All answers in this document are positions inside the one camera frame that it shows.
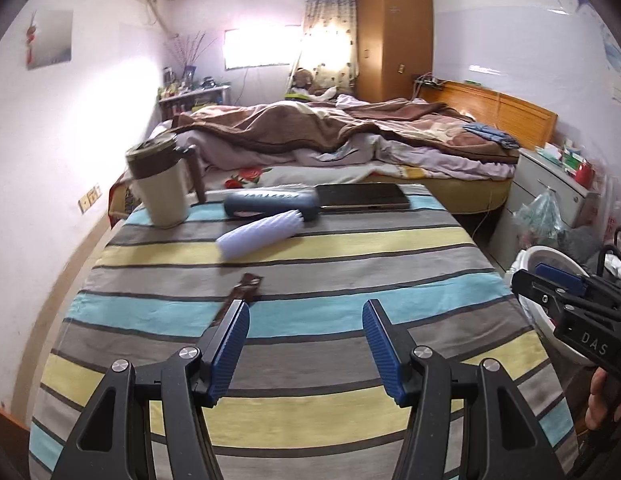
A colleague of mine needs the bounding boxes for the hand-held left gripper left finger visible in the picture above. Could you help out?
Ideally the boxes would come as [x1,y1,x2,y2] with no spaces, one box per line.
[50,297,251,480]

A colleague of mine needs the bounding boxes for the brown snack wrapper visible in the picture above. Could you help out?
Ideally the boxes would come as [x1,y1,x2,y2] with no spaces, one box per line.
[213,273,265,328]

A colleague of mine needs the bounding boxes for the patterned curtain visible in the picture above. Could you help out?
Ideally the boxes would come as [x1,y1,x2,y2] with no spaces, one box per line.
[300,0,359,96]

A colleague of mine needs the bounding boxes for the green tissue pack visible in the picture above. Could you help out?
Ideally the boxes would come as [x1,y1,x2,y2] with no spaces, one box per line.
[535,142,566,163]

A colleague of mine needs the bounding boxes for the dried branches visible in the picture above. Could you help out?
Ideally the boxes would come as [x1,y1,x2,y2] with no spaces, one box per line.
[165,30,218,68]

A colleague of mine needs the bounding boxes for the black metal frame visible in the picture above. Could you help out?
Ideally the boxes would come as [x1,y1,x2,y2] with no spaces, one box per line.
[601,227,621,281]

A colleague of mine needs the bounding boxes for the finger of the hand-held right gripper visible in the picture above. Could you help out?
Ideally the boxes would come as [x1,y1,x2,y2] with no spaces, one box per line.
[535,262,621,307]
[511,269,621,324]

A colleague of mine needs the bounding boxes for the white nightstand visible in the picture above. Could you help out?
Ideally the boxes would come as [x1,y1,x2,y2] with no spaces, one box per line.
[501,147,604,271]

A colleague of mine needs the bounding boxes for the brown blanket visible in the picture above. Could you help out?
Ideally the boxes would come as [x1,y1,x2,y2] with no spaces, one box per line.
[173,99,521,166]

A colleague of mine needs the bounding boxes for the black smartphone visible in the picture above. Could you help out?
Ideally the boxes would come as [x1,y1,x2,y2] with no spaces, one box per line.
[315,183,411,211]

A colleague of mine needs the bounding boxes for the beige mug brown lid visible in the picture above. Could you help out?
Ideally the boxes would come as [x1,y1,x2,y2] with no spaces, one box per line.
[125,133,207,229]

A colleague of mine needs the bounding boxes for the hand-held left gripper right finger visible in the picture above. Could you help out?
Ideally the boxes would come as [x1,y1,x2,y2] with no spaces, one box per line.
[362,299,559,480]

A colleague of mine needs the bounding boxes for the small white foam sleeve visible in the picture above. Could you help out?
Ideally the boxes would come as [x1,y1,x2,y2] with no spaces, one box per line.
[215,210,304,262]

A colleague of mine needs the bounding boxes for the wooden wardrobe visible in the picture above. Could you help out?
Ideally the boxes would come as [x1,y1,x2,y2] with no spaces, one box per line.
[357,0,435,103]

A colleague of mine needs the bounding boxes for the striped tablecloth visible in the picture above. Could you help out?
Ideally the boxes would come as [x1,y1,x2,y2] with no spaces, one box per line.
[28,182,579,480]

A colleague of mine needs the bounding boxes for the brown teddy bear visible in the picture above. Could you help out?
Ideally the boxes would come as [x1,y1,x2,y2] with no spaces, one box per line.
[292,67,316,93]

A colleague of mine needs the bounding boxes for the white plastic bags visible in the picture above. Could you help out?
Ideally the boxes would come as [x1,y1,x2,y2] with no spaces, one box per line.
[603,200,621,246]

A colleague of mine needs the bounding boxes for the cluttered white shelf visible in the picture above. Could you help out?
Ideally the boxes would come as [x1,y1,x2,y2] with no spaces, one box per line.
[158,84,231,121]

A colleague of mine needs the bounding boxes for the dark blue case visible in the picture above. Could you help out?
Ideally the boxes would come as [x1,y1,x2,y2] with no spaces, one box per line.
[224,187,319,222]

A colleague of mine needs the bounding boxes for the white trash bin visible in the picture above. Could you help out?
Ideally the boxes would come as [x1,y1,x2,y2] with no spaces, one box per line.
[511,245,599,366]

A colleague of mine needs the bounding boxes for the wooden headboard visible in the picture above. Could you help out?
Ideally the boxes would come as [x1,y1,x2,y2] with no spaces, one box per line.
[421,80,559,151]

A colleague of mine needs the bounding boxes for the clear plastic bag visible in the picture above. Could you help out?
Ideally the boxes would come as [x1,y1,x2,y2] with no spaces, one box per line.
[513,187,571,246]

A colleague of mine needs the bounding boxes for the window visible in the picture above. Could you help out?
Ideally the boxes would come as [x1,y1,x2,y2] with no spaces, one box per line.
[224,25,301,71]

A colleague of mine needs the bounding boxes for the lilac bed sheet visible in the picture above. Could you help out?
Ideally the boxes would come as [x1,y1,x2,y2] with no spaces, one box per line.
[190,130,516,181]

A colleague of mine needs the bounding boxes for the grey padded chair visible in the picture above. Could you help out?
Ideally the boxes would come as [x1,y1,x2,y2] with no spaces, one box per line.
[561,225,604,261]

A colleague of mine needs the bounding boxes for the wall power outlet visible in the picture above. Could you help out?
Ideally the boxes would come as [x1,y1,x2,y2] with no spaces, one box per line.
[78,185,102,213]

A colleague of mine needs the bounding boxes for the wall poster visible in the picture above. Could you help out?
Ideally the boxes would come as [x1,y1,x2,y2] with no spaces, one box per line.
[26,10,74,70]

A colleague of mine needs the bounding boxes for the blue folded cloth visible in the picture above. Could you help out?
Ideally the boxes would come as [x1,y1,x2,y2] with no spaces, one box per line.
[463,122,520,150]

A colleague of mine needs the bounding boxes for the green box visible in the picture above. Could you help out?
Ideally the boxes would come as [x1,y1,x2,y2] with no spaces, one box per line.
[561,145,586,171]

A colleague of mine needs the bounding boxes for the person's right hand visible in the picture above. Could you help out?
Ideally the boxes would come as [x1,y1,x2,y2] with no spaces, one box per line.
[585,367,621,428]

